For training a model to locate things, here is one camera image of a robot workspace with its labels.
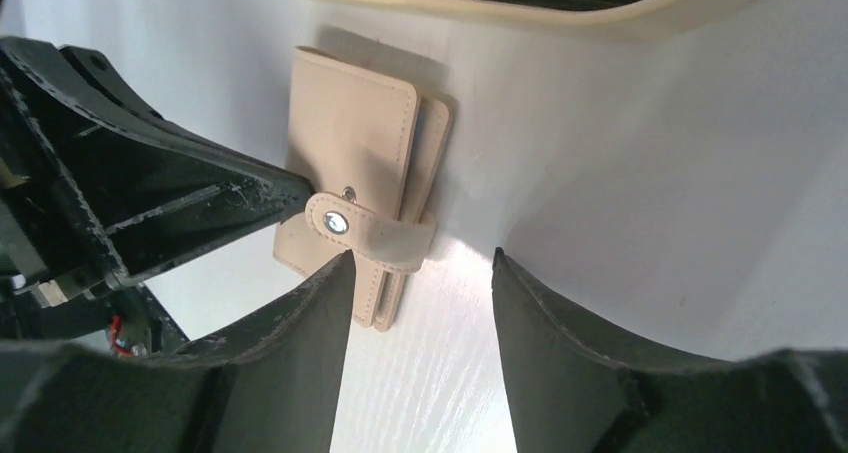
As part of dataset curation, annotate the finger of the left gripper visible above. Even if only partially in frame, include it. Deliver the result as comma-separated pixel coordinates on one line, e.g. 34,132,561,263
1,36,313,287
59,45,215,146

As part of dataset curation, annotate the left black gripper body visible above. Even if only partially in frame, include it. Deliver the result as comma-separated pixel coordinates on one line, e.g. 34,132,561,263
1,92,126,338

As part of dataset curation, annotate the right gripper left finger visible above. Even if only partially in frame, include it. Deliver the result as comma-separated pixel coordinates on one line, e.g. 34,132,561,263
1,252,356,452

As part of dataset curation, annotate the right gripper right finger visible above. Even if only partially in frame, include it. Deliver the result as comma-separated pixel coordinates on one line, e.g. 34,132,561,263
491,249,847,452

